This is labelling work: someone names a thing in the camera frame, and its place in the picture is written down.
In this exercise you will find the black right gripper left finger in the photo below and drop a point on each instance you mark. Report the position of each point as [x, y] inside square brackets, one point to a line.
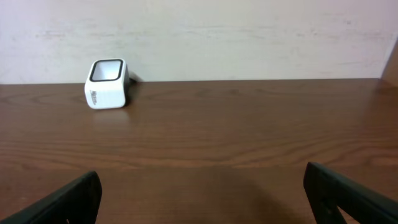
[76, 202]

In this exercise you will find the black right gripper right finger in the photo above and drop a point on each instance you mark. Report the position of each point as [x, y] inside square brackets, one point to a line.
[329, 192]

